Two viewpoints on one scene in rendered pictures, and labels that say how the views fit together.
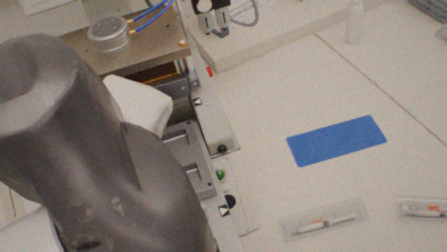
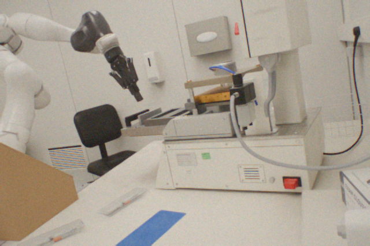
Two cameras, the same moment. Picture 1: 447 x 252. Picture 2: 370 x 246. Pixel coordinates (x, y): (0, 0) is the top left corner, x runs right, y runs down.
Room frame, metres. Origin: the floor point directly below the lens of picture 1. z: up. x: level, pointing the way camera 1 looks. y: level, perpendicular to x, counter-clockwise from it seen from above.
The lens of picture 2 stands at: (1.30, -0.78, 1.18)
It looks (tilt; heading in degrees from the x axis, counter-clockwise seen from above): 10 degrees down; 131
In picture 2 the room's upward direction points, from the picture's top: 11 degrees counter-clockwise
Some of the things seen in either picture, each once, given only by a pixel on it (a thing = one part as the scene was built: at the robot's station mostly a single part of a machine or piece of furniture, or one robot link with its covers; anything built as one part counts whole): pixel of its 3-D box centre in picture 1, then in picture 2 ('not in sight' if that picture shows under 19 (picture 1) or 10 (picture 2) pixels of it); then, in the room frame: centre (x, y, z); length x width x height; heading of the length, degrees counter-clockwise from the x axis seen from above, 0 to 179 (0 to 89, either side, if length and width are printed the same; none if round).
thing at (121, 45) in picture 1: (124, 41); (233, 80); (0.75, 0.16, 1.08); 0.31 x 0.24 x 0.13; 98
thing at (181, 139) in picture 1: (148, 172); (176, 115); (0.49, 0.14, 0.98); 0.20 x 0.17 x 0.03; 98
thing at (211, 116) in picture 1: (203, 100); (195, 126); (0.66, 0.03, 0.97); 0.26 x 0.05 x 0.07; 8
